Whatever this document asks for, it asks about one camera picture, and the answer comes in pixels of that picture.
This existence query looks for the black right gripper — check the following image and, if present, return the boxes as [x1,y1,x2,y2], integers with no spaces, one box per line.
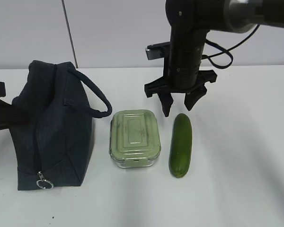
[144,70,217,117]

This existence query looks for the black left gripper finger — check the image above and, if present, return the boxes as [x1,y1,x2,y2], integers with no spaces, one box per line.
[0,100,29,130]

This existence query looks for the green cucumber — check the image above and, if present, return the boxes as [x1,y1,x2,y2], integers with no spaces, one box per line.
[169,113,193,178]

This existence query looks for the green lidded glass container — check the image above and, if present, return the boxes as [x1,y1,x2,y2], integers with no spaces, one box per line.
[109,109,161,168]

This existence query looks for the dark blue lunch bag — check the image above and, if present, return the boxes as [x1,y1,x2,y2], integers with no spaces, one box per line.
[10,60,112,191]

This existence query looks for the silver zipper pull ring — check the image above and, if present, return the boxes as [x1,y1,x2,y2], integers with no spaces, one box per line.
[35,171,54,190]

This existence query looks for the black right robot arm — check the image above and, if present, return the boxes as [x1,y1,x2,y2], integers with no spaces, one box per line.
[144,0,284,116]

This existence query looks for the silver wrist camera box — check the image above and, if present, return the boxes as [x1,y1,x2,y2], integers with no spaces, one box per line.
[145,42,170,60]

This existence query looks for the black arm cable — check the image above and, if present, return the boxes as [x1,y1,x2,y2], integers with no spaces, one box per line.
[201,23,261,70]

